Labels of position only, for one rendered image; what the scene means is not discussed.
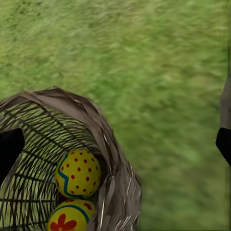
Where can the wicker basket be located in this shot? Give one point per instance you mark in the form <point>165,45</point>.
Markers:
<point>118,199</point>

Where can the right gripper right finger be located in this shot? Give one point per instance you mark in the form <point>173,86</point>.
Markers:
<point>223,143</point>

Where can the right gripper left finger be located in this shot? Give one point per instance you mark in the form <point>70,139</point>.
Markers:
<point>11,146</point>

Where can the easter egg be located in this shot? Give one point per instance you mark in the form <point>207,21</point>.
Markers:
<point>71,215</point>
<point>78,174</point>

